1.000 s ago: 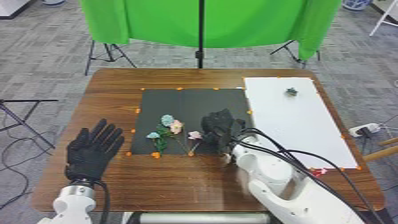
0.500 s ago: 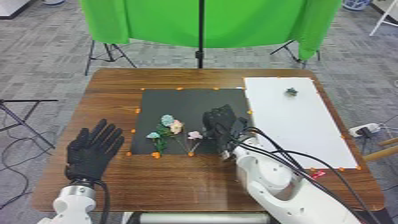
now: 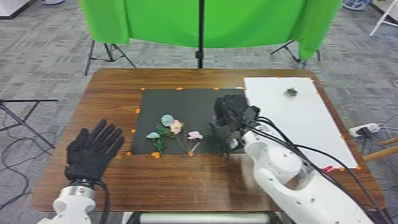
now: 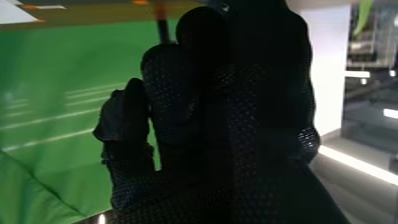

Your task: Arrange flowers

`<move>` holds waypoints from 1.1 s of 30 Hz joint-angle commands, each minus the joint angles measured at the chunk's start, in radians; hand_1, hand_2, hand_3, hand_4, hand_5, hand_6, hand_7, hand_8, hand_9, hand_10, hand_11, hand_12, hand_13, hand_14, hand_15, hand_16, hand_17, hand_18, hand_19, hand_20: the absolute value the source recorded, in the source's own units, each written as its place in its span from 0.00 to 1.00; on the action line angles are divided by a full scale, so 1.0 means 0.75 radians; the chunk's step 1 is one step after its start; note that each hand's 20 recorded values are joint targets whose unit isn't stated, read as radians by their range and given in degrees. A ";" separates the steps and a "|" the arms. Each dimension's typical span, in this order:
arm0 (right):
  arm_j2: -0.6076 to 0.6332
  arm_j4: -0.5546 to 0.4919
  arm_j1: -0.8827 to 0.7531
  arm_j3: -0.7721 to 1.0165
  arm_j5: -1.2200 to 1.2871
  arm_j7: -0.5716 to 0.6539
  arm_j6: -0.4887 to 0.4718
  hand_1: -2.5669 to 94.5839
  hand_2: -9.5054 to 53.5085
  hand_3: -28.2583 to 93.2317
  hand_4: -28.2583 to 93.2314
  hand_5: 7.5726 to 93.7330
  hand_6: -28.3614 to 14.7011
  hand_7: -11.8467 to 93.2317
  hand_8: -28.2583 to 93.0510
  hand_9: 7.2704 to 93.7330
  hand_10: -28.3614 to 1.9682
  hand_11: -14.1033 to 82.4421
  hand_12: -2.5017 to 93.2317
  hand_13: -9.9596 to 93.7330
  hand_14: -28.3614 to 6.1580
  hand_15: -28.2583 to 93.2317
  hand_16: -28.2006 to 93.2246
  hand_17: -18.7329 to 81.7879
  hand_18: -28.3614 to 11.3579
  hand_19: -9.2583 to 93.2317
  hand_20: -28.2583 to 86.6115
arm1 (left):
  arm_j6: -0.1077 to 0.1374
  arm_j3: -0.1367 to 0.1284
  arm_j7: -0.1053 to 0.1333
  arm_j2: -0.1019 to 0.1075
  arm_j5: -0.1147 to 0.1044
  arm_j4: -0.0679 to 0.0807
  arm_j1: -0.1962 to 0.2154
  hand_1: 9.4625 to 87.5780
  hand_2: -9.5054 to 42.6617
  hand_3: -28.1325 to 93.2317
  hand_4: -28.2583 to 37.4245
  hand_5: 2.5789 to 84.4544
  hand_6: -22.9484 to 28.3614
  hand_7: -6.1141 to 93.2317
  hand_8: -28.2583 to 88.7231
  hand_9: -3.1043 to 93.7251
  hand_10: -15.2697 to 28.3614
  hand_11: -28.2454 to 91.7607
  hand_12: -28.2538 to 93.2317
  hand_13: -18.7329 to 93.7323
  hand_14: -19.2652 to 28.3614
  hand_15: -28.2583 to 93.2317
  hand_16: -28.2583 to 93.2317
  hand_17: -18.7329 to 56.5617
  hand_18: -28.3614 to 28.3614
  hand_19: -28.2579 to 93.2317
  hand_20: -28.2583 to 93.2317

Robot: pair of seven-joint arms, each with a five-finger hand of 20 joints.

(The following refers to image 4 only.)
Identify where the white sheet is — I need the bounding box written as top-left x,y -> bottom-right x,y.
0,0 -> 44,25

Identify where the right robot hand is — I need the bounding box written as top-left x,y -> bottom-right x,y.
90,0 -> 352,224

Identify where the black backdrop pole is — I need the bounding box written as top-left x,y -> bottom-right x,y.
153,16 -> 176,46

